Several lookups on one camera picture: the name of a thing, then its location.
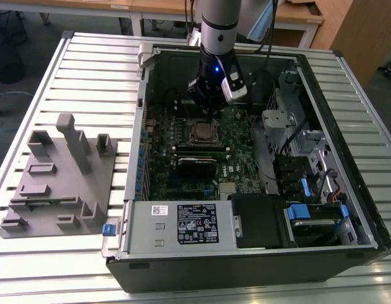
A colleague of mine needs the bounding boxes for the silver topped CPU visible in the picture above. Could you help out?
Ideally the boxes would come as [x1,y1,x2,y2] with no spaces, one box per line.
[195,123,215,139]

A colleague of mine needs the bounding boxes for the metal socket cover frame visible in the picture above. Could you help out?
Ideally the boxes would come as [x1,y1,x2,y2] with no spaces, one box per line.
[191,120,221,145]

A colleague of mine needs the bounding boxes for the CPU socket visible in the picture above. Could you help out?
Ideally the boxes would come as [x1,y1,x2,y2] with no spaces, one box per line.
[189,118,224,148]

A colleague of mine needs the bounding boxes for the metal rear port block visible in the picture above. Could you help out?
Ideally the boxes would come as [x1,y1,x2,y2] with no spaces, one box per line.
[146,119,158,153]

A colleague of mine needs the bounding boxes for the green motherboard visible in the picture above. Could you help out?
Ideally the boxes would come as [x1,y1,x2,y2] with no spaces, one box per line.
[144,103,266,202]

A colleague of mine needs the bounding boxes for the grey case latch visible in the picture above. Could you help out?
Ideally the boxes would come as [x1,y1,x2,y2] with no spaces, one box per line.
[137,43,153,69]

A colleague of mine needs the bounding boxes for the black graphics card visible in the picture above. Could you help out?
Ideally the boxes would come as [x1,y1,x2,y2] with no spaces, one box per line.
[177,156,219,182]

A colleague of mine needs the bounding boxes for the silver chipset heat sink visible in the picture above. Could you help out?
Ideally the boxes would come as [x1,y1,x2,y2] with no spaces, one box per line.
[218,182,240,195]

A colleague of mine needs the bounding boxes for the black plastic drive bay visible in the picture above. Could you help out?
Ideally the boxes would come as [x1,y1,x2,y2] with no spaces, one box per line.
[273,155,310,196]

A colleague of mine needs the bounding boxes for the wooden desk white legs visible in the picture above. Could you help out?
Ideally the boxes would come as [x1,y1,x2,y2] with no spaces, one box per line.
[0,0,135,35]
[132,0,325,48]

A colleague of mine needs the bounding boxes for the silver drive cage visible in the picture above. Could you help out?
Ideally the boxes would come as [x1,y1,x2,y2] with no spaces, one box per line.
[267,70,350,203]

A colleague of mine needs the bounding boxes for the black plastic shroud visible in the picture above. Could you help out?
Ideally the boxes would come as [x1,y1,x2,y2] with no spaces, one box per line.
[230,193,297,250]

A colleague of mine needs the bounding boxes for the blue disk carrier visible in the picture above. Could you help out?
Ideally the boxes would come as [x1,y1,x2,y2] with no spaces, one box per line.
[285,203,349,229]

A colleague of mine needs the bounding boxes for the silver power supply box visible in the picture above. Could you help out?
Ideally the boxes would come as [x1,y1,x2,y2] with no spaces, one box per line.
[118,199,243,255]

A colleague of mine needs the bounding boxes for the wooden cabinet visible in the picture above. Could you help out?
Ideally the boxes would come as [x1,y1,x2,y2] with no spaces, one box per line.
[311,0,391,88]

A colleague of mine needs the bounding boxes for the blue case latch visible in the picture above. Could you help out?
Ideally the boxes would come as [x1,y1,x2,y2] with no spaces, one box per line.
[101,224,118,238]

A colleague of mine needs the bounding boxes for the grey parts rack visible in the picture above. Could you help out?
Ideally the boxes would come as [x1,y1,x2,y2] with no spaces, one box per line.
[0,113,119,239]

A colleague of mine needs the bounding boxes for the black hard disk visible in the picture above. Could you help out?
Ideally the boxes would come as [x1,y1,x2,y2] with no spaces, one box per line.
[292,219,338,247]

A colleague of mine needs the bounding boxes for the black PC case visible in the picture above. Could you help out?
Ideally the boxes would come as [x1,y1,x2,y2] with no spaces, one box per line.
[100,42,391,294]

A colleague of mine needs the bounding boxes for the black office chair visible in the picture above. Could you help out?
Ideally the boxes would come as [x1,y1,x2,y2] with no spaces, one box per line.
[0,9,28,85]

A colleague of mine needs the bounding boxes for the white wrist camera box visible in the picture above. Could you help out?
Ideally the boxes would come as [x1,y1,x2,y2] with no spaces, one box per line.
[220,56,249,104]

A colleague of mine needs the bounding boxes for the silver metal bracket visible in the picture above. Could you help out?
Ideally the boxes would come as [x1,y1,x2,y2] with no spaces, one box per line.
[261,109,295,130]

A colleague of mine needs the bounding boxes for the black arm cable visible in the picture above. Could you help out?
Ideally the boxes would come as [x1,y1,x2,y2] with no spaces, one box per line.
[236,0,278,69]

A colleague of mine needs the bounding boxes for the thick black cable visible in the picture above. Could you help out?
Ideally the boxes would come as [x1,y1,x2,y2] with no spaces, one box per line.
[279,115,310,158]

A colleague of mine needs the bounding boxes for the coloured wire bundle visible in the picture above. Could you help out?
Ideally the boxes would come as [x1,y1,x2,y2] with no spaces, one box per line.
[328,186,344,203]

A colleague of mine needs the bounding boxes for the blue floor cable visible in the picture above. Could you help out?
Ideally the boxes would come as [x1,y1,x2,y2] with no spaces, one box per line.
[0,90,35,132]

